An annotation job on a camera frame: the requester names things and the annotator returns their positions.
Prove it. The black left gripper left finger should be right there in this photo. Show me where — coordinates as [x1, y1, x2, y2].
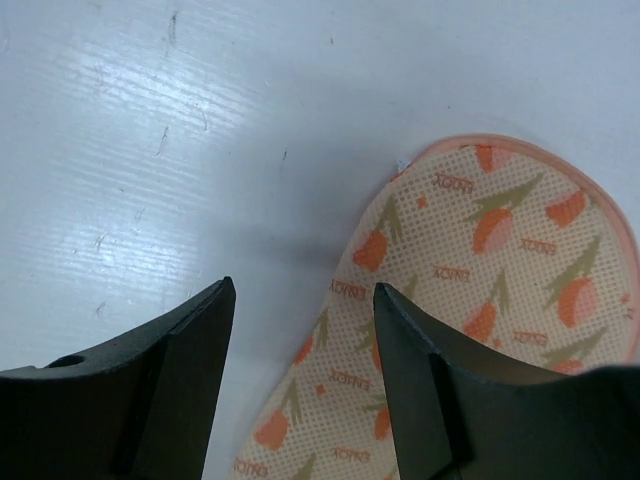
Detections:
[1, 278, 236, 479]

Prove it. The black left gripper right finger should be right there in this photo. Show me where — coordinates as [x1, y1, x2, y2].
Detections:
[374, 283, 639, 479]

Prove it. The floral mesh laundry bag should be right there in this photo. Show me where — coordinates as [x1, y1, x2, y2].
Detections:
[230, 134, 639, 479]

